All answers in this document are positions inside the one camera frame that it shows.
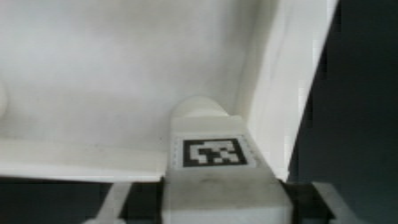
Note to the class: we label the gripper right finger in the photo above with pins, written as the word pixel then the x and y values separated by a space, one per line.
pixel 321 207

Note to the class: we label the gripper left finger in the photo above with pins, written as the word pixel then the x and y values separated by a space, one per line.
pixel 130 205

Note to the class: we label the white table leg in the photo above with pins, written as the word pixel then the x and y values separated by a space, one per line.
pixel 223 189

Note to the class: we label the white square table top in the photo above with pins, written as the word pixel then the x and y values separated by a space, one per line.
pixel 106 59

